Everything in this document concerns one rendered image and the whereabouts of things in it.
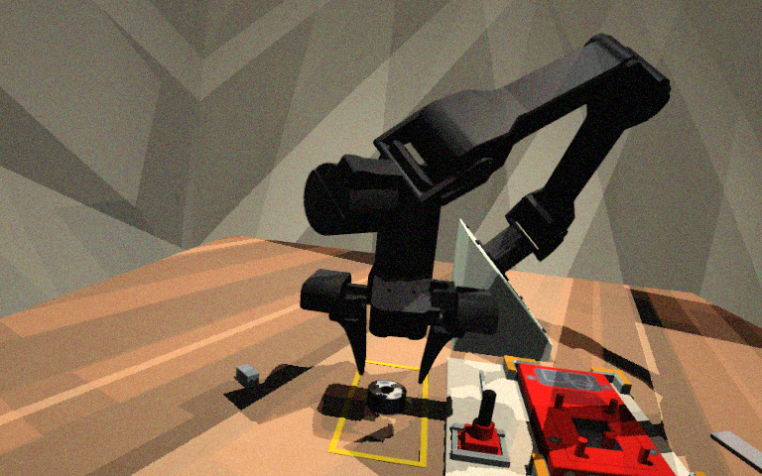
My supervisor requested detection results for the black rubber tyre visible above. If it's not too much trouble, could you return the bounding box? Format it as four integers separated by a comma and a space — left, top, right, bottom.
366, 380, 406, 415

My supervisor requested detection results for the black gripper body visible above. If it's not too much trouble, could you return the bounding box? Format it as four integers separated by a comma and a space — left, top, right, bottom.
300, 230, 499, 335

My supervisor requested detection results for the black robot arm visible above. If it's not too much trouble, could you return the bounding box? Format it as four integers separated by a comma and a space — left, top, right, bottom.
304, 33, 671, 340

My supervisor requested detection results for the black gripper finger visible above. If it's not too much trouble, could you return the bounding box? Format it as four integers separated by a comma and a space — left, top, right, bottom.
328, 304, 367, 375
418, 325, 465, 385

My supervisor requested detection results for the yellow rectangular outline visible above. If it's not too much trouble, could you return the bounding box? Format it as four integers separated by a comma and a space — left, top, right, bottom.
328, 360, 429, 468

